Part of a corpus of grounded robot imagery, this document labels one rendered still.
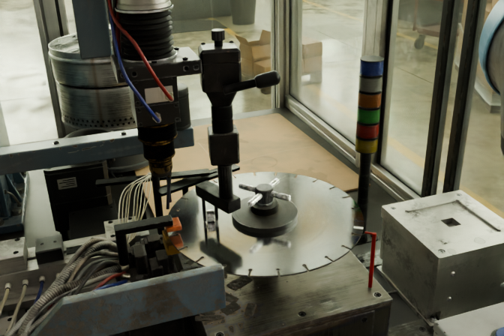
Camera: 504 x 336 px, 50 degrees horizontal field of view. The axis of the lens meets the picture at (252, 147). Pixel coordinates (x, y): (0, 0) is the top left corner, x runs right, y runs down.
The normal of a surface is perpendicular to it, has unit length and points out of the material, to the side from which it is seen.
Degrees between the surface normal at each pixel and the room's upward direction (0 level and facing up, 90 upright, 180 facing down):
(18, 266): 90
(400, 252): 90
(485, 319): 0
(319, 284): 0
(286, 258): 0
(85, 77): 90
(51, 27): 90
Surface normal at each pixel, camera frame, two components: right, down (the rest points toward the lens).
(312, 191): -0.03, -0.91
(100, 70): 0.10, 0.40
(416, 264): -0.95, 0.15
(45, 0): 0.32, 0.38
